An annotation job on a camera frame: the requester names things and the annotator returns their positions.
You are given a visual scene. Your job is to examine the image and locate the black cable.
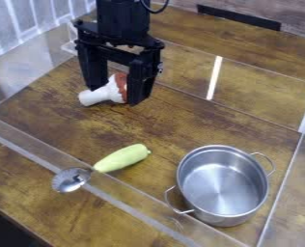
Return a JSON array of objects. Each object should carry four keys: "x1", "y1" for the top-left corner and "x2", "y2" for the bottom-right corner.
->
[{"x1": 139, "y1": 0, "x2": 171, "y2": 14}]

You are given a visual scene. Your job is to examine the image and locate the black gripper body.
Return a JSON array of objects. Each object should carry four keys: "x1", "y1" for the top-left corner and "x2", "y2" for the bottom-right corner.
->
[{"x1": 74, "y1": 0, "x2": 166, "y2": 67}]

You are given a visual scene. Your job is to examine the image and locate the stainless steel pot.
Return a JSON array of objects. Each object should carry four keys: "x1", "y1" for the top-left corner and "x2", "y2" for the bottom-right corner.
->
[{"x1": 165, "y1": 145, "x2": 277, "y2": 228}]

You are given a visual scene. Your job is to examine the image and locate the clear acrylic triangle stand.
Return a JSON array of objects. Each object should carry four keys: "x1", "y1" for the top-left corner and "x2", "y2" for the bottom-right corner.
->
[{"x1": 61, "y1": 22, "x2": 78, "y2": 56}]

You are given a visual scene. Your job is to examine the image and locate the toy mushroom red cap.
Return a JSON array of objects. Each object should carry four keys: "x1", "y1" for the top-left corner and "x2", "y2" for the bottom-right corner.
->
[{"x1": 78, "y1": 72, "x2": 127, "y2": 106}]

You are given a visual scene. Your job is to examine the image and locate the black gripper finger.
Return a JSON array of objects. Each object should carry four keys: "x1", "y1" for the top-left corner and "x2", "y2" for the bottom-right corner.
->
[
  {"x1": 127, "y1": 51, "x2": 161, "y2": 106},
  {"x1": 77, "y1": 44, "x2": 107, "y2": 91}
]

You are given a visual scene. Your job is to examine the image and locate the clear acrylic front barrier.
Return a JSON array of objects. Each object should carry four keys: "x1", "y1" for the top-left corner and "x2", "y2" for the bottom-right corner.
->
[{"x1": 0, "y1": 121, "x2": 249, "y2": 247}]

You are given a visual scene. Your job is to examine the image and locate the black bar on table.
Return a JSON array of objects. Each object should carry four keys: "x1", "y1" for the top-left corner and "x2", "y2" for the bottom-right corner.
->
[{"x1": 197, "y1": 4, "x2": 282, "y2": 31}]

